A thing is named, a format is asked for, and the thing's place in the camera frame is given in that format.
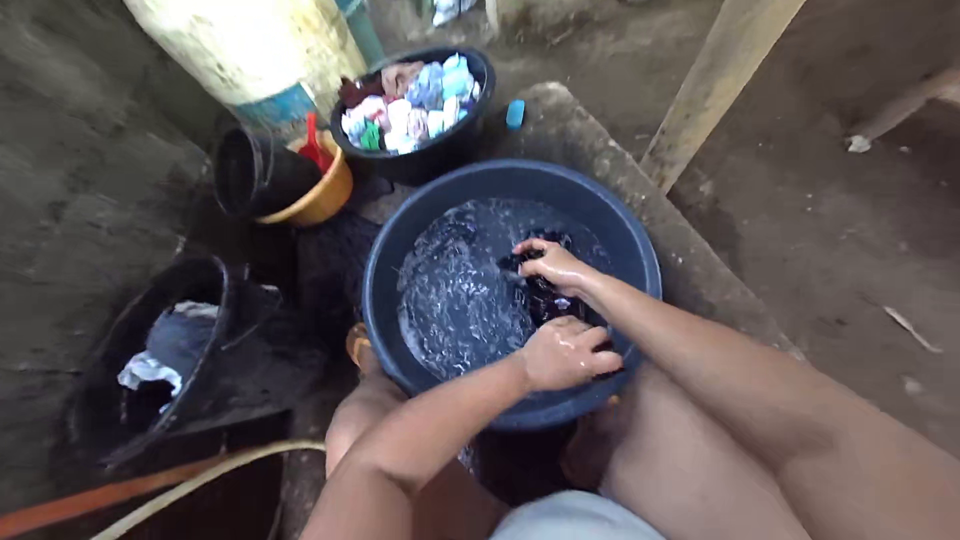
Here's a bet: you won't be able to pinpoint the pale yellow hose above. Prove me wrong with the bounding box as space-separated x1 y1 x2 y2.
90 439 327 540

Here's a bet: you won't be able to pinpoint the orange pipe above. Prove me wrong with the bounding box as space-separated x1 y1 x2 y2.
0 453 230 537

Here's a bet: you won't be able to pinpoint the black bucket with handle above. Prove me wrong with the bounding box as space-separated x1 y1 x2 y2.
213 122 324 223

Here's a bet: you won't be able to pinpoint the large black tub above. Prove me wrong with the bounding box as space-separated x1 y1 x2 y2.
69 255 232 471

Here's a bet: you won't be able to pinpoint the person's body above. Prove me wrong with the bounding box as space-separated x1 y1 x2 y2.
489 489 667 540

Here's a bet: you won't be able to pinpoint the person's left hand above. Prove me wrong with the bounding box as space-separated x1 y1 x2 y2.
519 315 625 393

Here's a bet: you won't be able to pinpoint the red plastic dipper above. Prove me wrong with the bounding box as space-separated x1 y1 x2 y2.
297 112 336 177

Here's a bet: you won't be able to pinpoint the person's right forearm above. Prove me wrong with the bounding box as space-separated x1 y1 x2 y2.
582 271 960 540

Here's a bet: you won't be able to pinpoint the pile of colourful clothes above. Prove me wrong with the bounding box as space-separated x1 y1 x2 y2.
338 52 483 156

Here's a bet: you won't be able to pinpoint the person's right hand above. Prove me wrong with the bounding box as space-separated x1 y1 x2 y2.
512 237 601 299

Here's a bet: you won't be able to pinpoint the teal post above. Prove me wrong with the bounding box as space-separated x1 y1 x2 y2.
334 0 386 69

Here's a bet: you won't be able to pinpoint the orange yellow plastic basin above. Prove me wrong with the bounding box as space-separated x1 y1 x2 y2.
255 129 354 228

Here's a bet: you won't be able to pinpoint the grey and white garment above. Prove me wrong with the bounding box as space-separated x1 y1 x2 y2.
117 300 221 415

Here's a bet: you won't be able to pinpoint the concrete slab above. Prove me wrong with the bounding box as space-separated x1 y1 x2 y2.
480 81 807 365

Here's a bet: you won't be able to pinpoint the wooden post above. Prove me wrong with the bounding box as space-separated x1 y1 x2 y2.
639 0 808 196

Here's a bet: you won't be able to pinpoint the black round laundry tub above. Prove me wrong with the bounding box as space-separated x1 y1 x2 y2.
330 46 497 186

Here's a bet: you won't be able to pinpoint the yellowish white column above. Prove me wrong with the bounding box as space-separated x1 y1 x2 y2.
122 0 368 138

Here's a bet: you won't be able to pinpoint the black wet garment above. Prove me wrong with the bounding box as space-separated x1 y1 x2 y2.
499 229 623 381

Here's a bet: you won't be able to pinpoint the thin pale stick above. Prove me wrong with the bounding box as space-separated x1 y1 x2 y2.
882 305 944 355

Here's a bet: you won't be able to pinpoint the large blue round basin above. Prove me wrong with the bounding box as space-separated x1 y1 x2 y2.
362 158 663 433

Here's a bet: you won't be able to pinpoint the person's legs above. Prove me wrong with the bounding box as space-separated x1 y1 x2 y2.
324 341 815 540

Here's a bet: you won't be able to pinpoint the wooden beam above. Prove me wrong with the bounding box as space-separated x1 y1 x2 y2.
850 67 960 153

